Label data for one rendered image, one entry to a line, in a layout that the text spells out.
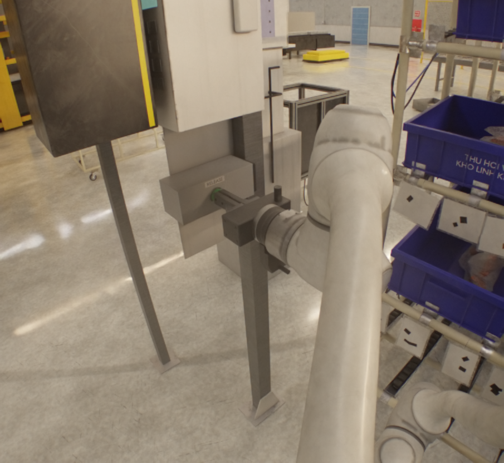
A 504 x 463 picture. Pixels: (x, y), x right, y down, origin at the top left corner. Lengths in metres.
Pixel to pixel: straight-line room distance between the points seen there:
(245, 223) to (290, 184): 1.43
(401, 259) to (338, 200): 0.70
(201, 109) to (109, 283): 2.00
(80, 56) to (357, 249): 0.42
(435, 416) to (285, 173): 1.47
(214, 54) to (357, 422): 0.53
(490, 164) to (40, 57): 1.00
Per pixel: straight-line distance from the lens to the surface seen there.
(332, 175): 0.42
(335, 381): 0.30
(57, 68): 0.52
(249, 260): 1.02
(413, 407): 0.89
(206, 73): 0.60
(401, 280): 1.12
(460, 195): 1.08
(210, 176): 0.77
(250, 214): 0.64
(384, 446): 0.82
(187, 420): 1.72
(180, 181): 0.76
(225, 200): 0.72
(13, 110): 7.92
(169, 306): 2.19
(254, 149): 0.87
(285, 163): 1.95
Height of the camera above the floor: 1.50
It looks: 30 degrees down
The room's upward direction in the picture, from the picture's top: 3 degrees counter-clockwise
